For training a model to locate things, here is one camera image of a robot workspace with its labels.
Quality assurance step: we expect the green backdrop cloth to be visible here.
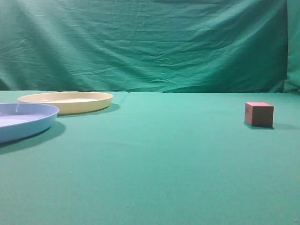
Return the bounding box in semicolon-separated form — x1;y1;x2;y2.
0;0;300;93

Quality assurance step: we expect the red cube block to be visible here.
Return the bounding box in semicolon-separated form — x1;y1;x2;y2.
244;102;274;128

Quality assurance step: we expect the yellow plastic plate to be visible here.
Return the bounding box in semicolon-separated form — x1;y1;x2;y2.
18;91;113;114

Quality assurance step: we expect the blue plastic plate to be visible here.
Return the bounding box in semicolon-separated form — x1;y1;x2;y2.
0;103;60;143

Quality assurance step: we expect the green table cloth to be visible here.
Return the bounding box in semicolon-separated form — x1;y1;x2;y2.
0;92;300;225

